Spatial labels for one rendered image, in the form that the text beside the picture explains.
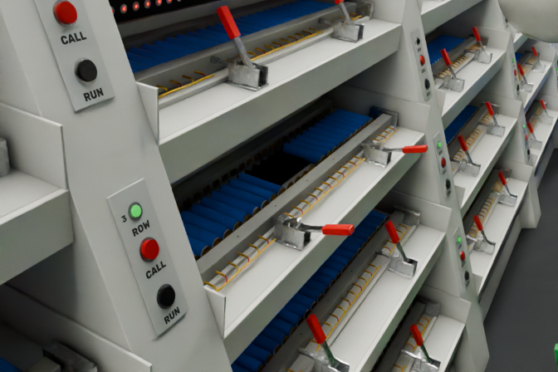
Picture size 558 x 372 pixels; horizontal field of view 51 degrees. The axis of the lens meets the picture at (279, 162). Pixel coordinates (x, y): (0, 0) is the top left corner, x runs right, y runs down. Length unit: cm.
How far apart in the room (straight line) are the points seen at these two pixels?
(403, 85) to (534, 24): 51
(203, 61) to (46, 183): 27
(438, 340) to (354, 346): 34
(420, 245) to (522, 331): 44
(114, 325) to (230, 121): 23
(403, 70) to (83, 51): 67
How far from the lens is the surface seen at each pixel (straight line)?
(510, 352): 137
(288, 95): 68
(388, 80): 105
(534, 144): 205
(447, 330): 118
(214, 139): 57
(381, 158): 90
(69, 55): 46
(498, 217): 158
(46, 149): 44
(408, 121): 105
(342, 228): 65
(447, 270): 115
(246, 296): 61
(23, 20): 45
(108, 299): 47
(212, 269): 62
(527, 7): 55
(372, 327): 87
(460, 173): 134
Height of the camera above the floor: 80
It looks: 15 degrees down
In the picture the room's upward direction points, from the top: 16 degrees counter-clockwise
